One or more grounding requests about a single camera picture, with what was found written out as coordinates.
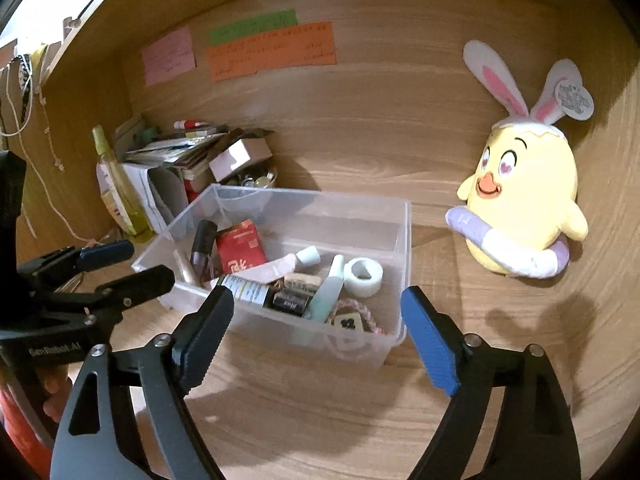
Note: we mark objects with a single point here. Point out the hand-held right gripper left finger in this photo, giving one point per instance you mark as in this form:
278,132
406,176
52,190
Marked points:
205,340

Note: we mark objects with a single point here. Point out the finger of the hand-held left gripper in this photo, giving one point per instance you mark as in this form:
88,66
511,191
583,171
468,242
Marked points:
140,282
105,255

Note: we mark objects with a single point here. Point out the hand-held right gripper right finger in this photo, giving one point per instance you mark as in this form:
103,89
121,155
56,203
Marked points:
430,345

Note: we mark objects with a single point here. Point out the dark green bottle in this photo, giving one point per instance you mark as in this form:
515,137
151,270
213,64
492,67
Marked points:
245,290

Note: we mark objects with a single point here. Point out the black tube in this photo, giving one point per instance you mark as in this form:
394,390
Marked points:
204,245

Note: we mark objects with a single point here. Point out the mint and white roller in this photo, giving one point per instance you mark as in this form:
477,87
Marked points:
362,277

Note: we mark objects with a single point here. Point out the pink and white tube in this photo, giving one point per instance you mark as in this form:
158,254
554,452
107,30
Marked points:
280,265

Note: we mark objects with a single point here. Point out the white cap light-green tube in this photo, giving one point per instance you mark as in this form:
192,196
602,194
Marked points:
325,300

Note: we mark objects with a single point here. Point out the clear plastic bin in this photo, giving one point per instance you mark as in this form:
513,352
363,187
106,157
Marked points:
350,220

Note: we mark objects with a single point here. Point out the person's left hand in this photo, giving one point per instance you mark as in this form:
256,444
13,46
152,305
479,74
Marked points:
52,395

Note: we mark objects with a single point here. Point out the slim gold tube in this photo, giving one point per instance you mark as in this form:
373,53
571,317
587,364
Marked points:
186,267

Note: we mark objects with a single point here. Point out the yellow-green spray bottle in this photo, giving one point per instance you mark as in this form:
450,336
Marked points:
132,215

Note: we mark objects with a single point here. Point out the white tube with green print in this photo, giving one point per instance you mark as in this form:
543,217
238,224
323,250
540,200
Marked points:
107,182

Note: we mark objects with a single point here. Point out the beige tile with black mark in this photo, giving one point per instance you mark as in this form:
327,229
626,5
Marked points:
346,321

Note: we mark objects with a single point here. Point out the red box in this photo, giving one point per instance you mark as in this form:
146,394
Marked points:
191,192

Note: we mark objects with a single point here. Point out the wooden stamp block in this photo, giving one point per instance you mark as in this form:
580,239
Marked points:
302,282

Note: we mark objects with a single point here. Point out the pile of printed leaflets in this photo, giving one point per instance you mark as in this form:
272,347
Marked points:
170,152

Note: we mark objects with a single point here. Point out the red and white marker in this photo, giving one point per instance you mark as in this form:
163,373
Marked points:
190,124

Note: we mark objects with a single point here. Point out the small white cardboard box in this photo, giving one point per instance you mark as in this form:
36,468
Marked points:
237,157

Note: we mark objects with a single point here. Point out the yellow chick plush toy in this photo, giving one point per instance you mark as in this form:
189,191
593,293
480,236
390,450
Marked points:
525,195

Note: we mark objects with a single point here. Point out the pink paper note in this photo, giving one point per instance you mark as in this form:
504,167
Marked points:
169,57

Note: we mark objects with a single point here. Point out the orange paper note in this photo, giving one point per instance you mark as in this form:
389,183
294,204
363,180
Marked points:
270,52

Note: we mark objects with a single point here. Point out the green paper note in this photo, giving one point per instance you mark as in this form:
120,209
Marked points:
252,26

